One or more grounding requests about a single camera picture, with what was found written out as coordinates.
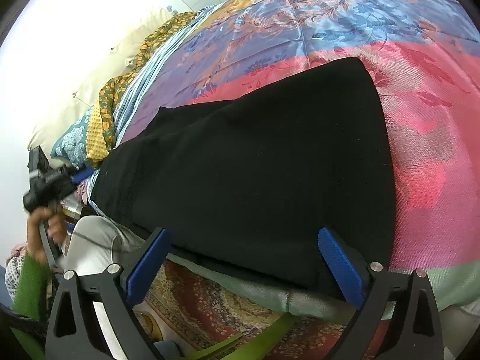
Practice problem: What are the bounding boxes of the black pants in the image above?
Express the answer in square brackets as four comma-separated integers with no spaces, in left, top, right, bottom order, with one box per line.
[93,58,396,299]

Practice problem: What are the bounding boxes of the person's left hand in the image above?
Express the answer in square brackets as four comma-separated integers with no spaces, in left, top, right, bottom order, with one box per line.
[27,206,67,265]

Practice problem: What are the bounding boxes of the teal floral pillow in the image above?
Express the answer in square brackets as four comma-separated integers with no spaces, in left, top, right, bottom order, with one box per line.
[50,107,93,167]

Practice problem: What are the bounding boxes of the yellow orange floral blanket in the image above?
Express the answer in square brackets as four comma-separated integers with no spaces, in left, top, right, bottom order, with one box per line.
[85,11,197,163]

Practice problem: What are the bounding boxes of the patterned floor rug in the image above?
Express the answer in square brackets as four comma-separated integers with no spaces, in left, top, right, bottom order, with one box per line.
[135,261,346,359]

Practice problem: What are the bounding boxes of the striped blue white sheet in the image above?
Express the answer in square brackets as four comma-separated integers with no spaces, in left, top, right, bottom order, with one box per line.
[86,4,221,212]

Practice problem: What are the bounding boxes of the colourful satin bedspread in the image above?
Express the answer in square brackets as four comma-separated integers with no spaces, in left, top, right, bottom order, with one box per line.
[85,0,480,323]

